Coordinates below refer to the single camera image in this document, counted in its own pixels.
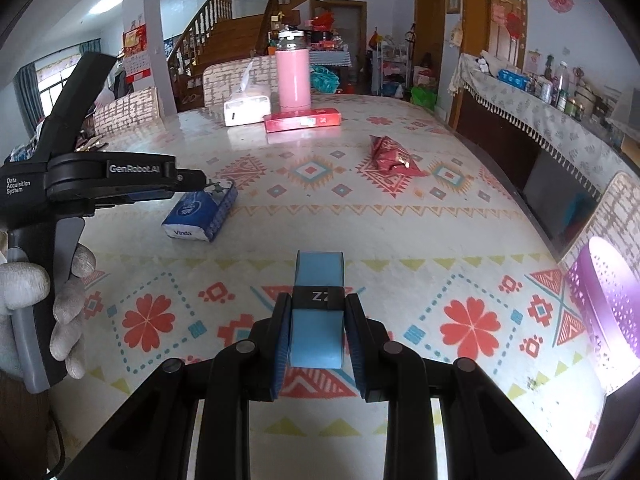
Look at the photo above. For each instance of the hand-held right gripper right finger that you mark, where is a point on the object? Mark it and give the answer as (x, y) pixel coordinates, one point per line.
(357, 355)

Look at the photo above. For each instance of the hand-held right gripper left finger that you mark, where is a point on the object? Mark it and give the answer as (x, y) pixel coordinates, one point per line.
(281, 350)

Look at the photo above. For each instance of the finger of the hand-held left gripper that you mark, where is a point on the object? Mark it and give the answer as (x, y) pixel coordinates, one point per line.
(192, 180)

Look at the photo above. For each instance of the blue tissue packet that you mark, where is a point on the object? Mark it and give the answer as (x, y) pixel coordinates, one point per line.
(195, 210)

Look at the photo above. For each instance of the light blue box black band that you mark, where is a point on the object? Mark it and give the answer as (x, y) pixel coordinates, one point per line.
(315, 340)

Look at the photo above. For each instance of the purple perforated bin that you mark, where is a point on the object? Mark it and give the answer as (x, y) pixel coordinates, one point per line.
(610, 300)

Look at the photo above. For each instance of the person's left hand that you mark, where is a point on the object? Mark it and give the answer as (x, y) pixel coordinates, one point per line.
(72, 310)

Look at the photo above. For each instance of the patterned chair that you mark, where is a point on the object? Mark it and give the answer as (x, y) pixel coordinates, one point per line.
(220, 82)
(617, 205)
(127, 110)

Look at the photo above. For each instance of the white tissue box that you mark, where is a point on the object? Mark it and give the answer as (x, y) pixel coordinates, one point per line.
(247, 107)

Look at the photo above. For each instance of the window with blue curtain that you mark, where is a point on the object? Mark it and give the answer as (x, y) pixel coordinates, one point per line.
(30, 90)

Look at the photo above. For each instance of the flat red box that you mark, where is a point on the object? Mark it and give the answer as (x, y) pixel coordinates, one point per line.
(302, 121)

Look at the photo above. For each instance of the pink bottle with metal lid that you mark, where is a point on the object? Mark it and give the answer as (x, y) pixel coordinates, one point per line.
(294, 80)

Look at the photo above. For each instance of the wooden staircase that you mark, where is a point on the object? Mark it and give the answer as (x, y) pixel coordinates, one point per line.
(235, 30)

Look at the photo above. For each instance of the teal bag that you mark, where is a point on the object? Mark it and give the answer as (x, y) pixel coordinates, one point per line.
(325, 80)

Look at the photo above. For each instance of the ceiling light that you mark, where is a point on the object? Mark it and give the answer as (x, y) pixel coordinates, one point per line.
(106, 2)

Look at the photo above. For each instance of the red snack packet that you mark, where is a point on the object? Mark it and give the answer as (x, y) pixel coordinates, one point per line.
(395, 157)

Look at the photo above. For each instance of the dark wooden door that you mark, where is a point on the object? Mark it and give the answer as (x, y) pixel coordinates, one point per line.
(352, 35)

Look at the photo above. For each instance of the white shelf rack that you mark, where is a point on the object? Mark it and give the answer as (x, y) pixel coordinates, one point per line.
(395, 67)

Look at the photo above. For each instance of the green bag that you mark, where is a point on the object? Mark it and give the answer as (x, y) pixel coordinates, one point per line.
(424, 97)

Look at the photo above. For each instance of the sideboard with patterned cloth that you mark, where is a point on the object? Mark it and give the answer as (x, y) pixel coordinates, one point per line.
(525, 110)

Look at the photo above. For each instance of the blue packet on sideboard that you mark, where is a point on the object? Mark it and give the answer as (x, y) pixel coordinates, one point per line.
(512, 78)

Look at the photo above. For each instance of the clear plastic bottle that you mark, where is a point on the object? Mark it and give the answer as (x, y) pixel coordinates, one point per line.
(561, 85)

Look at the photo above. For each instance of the red knot door ornament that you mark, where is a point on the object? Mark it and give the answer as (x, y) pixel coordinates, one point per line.
(513, 24)

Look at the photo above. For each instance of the red wall calendar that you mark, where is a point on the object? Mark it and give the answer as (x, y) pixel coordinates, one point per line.
(136, 55)

